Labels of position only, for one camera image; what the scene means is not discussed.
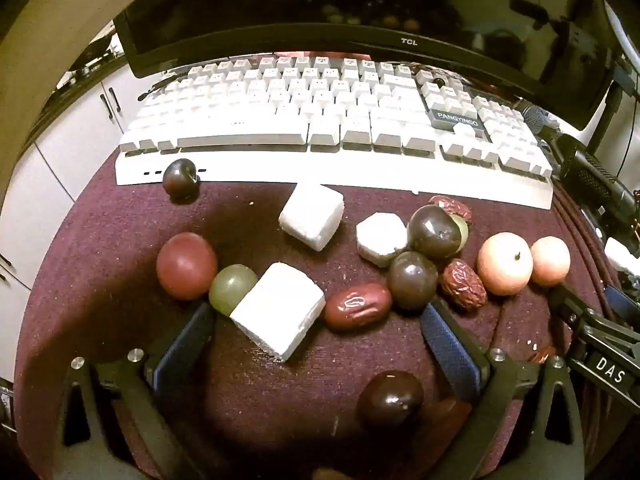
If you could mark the grey kitchen base cabinet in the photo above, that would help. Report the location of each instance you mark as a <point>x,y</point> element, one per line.
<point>60,160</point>

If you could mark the orange peach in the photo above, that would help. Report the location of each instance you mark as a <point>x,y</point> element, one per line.
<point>504,262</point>

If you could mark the white mechanical keyboard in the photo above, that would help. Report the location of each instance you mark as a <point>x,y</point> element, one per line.
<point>300,110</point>

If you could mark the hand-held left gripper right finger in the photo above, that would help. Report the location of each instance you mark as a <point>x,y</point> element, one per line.
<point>450,350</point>

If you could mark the dark purple plum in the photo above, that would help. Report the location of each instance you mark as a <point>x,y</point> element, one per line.
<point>181,180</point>
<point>434,230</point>
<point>390,400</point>
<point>412,280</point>

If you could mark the white foam cube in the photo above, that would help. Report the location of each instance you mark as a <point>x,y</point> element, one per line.
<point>312,216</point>
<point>277,310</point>

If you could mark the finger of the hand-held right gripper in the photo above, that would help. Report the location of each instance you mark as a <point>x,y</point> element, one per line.
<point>575,312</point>
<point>622,299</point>

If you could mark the red plum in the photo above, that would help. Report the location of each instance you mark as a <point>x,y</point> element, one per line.
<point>187,266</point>

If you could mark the black monitor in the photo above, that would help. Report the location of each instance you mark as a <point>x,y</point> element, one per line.
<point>300,0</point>

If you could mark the white hexagonal foam block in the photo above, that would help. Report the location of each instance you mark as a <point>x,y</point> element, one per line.
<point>381,237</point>

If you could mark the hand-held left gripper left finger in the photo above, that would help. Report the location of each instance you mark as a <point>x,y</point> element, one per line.
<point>185,350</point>

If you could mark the maroon mat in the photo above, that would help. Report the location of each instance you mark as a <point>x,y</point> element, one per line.
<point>125,220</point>

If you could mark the small orange tangerine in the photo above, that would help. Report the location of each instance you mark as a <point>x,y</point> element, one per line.
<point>550,261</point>

